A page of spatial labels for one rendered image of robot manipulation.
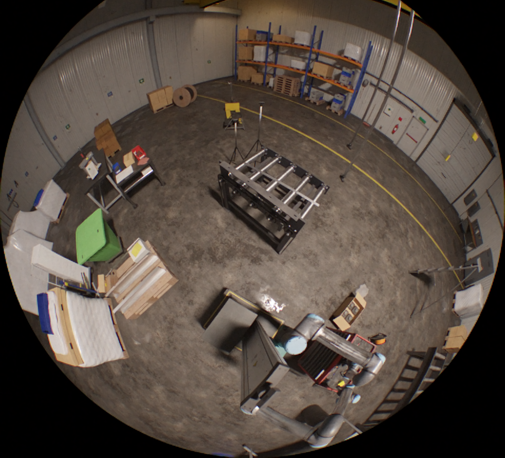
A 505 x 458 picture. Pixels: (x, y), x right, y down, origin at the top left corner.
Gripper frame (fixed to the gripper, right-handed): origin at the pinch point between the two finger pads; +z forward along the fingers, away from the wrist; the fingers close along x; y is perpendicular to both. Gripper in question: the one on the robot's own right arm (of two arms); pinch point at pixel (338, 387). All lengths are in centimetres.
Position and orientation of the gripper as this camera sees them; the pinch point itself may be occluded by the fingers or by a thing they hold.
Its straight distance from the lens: 203.9
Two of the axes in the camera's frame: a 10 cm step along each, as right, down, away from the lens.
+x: -9.1, 3.2, -2.6
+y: -4.1, -7.8, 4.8
